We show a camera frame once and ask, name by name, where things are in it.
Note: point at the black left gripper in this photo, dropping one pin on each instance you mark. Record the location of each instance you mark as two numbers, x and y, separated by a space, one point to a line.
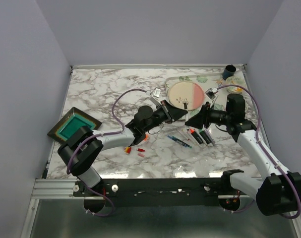
174 113

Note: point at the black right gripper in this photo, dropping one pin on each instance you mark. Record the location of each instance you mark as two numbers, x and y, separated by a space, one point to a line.
203 117

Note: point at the orange cap black highlighter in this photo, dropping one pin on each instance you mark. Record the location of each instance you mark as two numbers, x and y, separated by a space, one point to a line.
196 136

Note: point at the green cap black highlighter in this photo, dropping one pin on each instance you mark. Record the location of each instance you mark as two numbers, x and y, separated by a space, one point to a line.
205 137

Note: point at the black cap white marker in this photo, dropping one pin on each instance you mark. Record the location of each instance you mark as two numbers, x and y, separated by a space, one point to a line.
185 104

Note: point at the red cap white marker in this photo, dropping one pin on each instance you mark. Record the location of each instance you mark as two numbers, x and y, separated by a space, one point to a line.
183 134

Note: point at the blue ballpoint pen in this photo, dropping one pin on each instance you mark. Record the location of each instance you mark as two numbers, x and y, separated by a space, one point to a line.
175 139

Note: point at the purple pen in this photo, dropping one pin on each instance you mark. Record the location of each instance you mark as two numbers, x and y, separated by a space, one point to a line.
210 137

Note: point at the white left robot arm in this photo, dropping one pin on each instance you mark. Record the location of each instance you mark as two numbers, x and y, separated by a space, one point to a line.
82 148

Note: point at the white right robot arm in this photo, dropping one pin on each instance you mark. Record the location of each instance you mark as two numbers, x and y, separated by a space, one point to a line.
279 191

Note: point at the teal ballpoint pen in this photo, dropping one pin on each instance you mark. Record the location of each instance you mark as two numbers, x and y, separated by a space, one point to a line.
186 145

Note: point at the cream and pink plate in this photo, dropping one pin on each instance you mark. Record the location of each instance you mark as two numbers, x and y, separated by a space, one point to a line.
186 92

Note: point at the floral leaf pattern tray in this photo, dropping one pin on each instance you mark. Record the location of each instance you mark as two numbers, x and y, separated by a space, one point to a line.
205 81

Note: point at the small floral bowl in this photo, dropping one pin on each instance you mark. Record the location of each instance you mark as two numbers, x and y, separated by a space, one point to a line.
233 80

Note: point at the dark blue cup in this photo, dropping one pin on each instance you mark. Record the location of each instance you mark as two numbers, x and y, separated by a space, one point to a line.
229 71

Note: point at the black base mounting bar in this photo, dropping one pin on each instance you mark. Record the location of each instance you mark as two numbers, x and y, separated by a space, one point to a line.
133 192

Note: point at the square teal black dish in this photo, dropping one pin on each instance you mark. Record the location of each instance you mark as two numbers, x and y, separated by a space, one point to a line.
70 123

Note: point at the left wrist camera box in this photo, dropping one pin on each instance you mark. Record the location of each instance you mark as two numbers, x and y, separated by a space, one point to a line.
154 97

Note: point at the aluminium frame rail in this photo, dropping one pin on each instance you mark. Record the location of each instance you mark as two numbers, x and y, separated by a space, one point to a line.
53 189

